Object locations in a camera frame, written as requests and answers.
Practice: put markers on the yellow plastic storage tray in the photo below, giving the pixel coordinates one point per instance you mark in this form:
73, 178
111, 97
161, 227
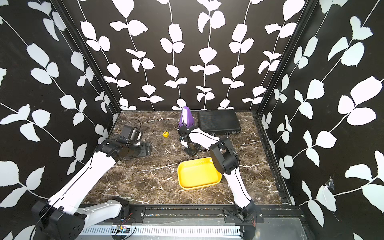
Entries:
198, 174

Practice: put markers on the black ribbed metal case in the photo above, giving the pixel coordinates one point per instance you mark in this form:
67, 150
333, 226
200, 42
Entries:
219, 122

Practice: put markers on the white perforated strip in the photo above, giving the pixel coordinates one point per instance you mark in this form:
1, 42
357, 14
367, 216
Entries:
164, 231

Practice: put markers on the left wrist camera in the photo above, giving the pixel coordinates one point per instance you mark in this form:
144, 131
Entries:
131, 135

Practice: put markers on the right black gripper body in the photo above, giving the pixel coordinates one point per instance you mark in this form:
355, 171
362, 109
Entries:
191, 149

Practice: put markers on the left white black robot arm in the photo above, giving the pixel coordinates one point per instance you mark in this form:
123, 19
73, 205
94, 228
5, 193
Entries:
62, 218

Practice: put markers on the black mounting rail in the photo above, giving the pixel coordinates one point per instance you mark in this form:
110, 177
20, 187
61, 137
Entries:
228, 213

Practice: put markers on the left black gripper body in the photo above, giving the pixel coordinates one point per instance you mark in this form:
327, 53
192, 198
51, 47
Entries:
135, 151

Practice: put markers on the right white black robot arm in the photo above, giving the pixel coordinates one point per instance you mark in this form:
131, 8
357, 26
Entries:
226, 161

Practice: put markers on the purple metronome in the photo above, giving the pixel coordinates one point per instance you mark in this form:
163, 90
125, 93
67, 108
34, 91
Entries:
186, 118

